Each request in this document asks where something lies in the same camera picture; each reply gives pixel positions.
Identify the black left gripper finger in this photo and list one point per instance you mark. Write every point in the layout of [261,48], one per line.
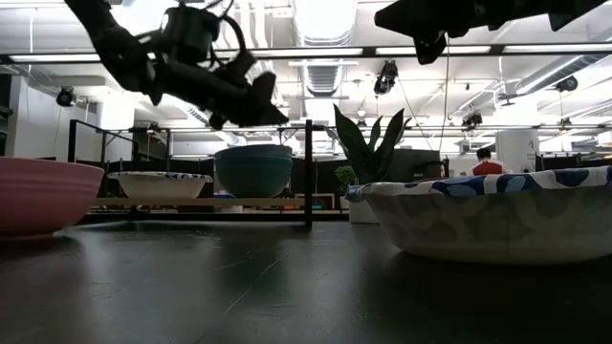
[264,86]
[268,117]

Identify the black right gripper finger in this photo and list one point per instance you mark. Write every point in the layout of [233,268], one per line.
[416,16]
[429,48]

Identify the green bowl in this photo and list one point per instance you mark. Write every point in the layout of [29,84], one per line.
[253,177]

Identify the blue patterned paper bowl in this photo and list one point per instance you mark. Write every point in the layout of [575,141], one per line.
[497,224]
[160,186]

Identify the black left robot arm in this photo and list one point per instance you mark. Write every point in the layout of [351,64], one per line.
[119,52]

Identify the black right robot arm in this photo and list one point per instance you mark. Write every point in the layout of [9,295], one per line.
[581,9]

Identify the black shelf rack, wooden board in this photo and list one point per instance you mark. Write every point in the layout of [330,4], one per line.
[308,167]

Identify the black ceiling spotlight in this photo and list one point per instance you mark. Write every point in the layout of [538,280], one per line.
[385,76]
[472,118]
[567,84]
[65,96]

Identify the small green leafy plant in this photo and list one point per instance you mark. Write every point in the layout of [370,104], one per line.
[345,178]

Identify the green snake plant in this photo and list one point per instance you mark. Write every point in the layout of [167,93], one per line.
[365,153]

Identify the person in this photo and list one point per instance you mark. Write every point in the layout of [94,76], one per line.
[487,167]

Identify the white plant pot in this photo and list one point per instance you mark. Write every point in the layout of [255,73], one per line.
[361,212]

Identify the white column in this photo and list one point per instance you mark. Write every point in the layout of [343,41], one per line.
[517,150]

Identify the pink ribbed bowl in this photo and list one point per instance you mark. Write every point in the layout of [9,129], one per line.
[43,196]

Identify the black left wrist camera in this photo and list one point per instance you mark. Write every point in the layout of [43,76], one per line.
[191,33]

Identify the black overhead frame bar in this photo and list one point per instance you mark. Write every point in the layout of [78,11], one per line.
[334,51]

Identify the silver ventilation duct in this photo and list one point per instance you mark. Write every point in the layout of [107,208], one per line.
[325,21]

